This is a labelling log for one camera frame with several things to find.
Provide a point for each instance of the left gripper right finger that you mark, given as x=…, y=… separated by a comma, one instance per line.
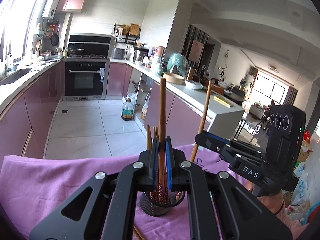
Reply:
x=219, y=206

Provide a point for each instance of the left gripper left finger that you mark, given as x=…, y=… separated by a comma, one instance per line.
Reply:
x=104, y=206

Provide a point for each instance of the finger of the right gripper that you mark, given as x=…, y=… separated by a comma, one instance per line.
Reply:
x=201, y=140
x=216, y=140

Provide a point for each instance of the dark wooden chopstick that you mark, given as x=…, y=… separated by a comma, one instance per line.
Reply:
x=137, y=233

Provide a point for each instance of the right hand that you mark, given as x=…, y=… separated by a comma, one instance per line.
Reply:
x=274, y=203

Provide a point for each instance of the black mesh utensil cup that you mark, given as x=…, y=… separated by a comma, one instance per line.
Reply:
x=152, y=206

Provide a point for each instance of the pink floral tablecloth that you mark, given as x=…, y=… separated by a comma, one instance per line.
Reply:
x=32, y=188

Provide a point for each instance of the plastic oil bottle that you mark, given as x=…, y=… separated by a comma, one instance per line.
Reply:
x=127, y=110

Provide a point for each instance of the pink kettle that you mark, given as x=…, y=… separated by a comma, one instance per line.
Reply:
x=159, y=52

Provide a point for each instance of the black built-in oven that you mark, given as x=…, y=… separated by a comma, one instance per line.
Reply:
x=86, y=79

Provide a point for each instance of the black range hood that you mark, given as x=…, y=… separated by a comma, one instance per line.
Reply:
x=89, y=46

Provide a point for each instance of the black frying pan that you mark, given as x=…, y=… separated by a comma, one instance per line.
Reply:
x=54, y=40

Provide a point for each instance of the white water heater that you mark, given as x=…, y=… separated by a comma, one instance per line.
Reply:
x=50, y=9

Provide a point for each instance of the window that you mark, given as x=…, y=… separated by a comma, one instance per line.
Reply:
x=15, y=20

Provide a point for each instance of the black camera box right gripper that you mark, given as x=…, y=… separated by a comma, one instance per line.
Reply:
x=286, y=129

